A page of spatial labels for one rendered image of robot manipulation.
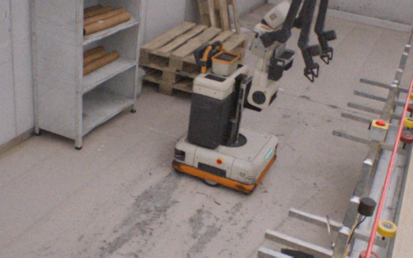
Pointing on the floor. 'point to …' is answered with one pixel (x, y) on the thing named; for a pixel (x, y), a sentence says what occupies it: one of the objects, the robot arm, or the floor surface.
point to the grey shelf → (54, 72)
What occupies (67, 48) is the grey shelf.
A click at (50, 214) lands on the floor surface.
